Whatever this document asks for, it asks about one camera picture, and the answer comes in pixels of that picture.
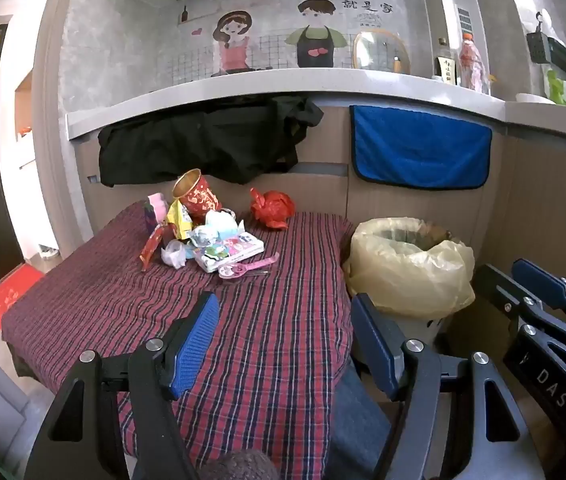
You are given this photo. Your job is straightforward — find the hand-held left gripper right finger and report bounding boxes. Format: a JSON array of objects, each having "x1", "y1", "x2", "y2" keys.
[{"x1": 350, "y1": 294, "x2": 546, "y2": 480}]

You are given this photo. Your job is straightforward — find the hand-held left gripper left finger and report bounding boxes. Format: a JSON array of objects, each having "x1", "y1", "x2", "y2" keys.
[{"x1": 23, "y1": 290, "x2": 221, "y2": 480}]

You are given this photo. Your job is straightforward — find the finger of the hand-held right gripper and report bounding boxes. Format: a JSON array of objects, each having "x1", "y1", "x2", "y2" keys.
[
  {"x1": 473, "y1": 265, "x2": 566, "y2": 361},
  {"x1": 510, "y1": 258, "x2": 566, "y2": 321}
]

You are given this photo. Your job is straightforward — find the white waste bin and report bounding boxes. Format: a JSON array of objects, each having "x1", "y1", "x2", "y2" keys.
[{"x1": 398, "y1": 305, "x2": 456, "y2": 348}]

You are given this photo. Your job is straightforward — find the white tissue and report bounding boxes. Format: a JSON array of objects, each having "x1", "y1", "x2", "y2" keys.
[{"x1": 161, "y1": 239, "x2": 195, "y2": 269}]

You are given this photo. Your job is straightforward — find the clear plastic toy package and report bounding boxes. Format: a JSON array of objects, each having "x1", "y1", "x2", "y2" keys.
[{"x1": 193, "y1": 232, "x2": 266, "y2": 274}]

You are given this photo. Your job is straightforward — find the light blue wrapper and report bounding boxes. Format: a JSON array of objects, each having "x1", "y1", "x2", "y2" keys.
[{"x1": 189, "y1": 209, "x2": 245, "y2": 247}]

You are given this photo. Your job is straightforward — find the yellow snack wrapper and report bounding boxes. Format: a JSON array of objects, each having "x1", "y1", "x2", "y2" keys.
[{"x1": 165, "y1": 199, "x2": 195, "y2": 241}]

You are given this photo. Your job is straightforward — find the person's left hand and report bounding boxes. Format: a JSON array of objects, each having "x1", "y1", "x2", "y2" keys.
[{"x1": 199, "y1": 448, "x2": 282, "y2": 480}]

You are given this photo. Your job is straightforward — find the red plaid tablecloth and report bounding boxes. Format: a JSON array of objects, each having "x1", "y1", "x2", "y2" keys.
[{"x1": 0, "y1": 200, "x2": 356, "y2": 480}]

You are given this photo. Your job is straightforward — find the blue denim trouser leg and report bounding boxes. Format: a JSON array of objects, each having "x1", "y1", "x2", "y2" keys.
[{"x1": 325, "y1": 360, "x2": 395, "y2": 480}]

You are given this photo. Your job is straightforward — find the pink plastic toy scissors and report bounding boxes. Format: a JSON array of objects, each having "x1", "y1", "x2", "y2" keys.
[{"x1": 218, "y1": 253, "x2": 280, "y2": 281}]

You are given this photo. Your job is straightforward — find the red snack wrapper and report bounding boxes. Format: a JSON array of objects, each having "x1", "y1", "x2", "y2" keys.
[{"x1": 139, "y1": 224, "x2": 173, "y2": 272}]

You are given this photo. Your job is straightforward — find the pink purple snack wrapper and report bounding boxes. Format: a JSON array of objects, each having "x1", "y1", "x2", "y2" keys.
[{"x1": 145, "y1": 193, "x2": 170, "y2": 224}]

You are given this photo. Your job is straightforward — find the red drink can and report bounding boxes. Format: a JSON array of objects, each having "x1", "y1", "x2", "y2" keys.
[{"x1": 172, "y1": 168, "x2": 222, "y2": 219}]

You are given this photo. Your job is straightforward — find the red plastic bag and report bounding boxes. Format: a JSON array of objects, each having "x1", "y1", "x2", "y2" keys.
[{"x1": 249, "y1": 187, "x2": 297, "y2": 231}]

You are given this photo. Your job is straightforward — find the beige cabinet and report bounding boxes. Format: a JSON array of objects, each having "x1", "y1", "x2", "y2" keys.
[{"x1": 75, "y1": 102, "x2": 566, "y2": 411}]

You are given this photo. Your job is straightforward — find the blue towel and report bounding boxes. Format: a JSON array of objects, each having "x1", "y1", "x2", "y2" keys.
[{"x1": 349, "y1": 105, "x2": 493, "y2": 191}]

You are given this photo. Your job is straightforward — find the white bowl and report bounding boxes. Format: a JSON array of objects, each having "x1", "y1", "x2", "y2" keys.
[{"x1": 515, "y1": 92, "x2": 557, "y2": 106}]

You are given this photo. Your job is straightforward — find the green vegetables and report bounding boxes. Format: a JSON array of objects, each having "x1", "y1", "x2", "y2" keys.
[{"x1": 546, "y1": 70, "x2": 566, "y2": 109}]

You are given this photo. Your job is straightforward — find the red doormat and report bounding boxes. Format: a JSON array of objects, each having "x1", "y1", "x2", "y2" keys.
[{"x1": 0, "y1": 262, "x2": 46, "y2": 347}]

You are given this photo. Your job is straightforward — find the black cloth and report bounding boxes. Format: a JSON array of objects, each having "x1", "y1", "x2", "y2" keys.
[{"x1": 98, "y1": 96, "x2": 325, "y2": 188}]

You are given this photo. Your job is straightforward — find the clear bottle with orange cap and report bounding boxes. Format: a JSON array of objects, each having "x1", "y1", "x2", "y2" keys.
[{"x1": 458, "y1": 32, "x2": 490, "y2": 94}]

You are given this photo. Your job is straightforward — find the dark bottle with white label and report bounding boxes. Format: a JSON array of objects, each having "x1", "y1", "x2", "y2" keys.
[{"x1": 433, "y1": 37, "x2": 460, "y2": 86}]

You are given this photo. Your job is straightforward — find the black utensil holder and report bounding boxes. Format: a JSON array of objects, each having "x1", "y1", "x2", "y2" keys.
[{"x1": 526, "y1": 10, "x2": 552, "y2": 64}]

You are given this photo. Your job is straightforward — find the grey counter ledge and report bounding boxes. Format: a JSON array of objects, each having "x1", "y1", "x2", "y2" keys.
[{"x1": 65, "y1": 67, "x2": 566, "y2": 147}]

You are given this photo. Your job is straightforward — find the round glass lid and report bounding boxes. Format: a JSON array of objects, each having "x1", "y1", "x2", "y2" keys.
[{"x1": 352, "y1": 31, "x2": 412, "y2": 74}]

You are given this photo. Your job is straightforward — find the grey cabinet handle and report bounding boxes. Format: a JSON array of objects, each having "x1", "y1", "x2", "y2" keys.
[{"x1": 293, "y1": 161, "x2": 349, "y2": 177}]

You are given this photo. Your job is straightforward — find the cartoon wall sticker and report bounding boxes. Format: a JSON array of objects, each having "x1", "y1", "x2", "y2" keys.
[{"x1": 168, "y1": 0, "x2": 399, "y2": 86}]

